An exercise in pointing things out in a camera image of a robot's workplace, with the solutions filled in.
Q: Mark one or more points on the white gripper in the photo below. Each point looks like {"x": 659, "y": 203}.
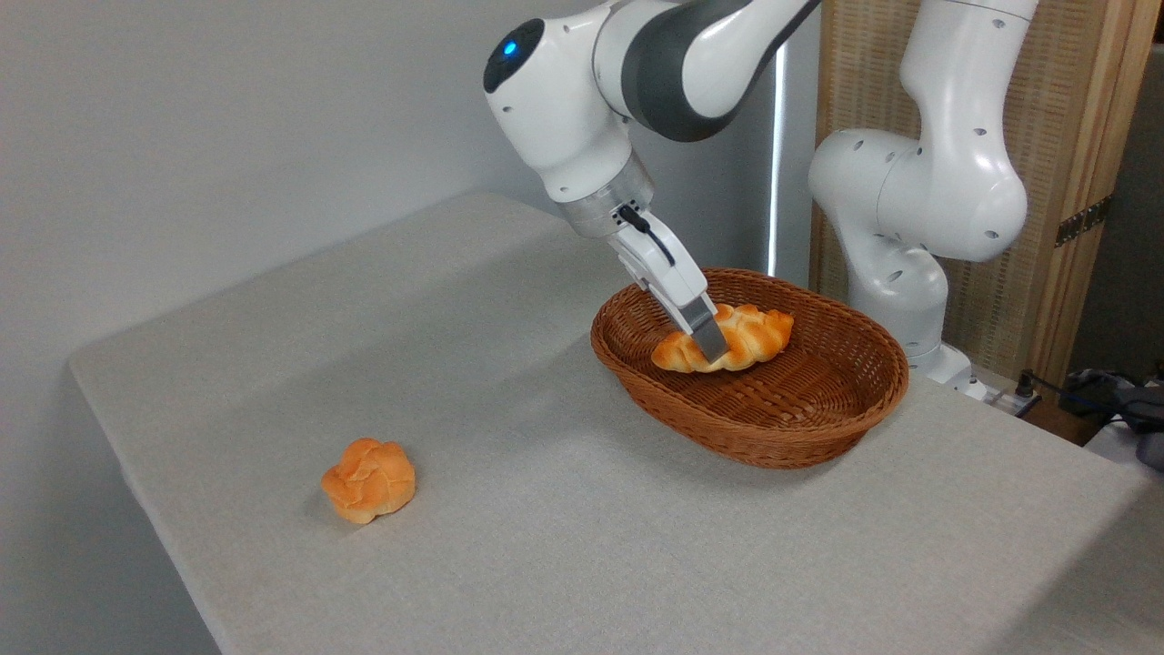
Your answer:
{"x": 668, "y": 273}

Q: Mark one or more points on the long braided bread loaf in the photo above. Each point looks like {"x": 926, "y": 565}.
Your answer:
{"x": 755, "y": 337}

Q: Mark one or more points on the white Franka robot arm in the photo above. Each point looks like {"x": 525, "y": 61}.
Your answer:
{"x": 564, "y": 109}

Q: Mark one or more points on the round knotted bread roll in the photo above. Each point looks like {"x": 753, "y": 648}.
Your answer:
{"x": 368, "y": 482}

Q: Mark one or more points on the brown oval wicker basket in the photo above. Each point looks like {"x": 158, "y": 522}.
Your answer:
{"x": 773, "y": 409}

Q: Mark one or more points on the black power plug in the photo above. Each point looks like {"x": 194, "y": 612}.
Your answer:
{"x": 1026, "y": 387}

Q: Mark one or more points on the dark metal screen hinge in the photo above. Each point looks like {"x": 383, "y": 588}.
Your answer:
{"x": 1082, "y": 223}

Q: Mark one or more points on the dark grey bundle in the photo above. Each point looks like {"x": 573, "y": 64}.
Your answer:
{"x": 1128, "y": 409}

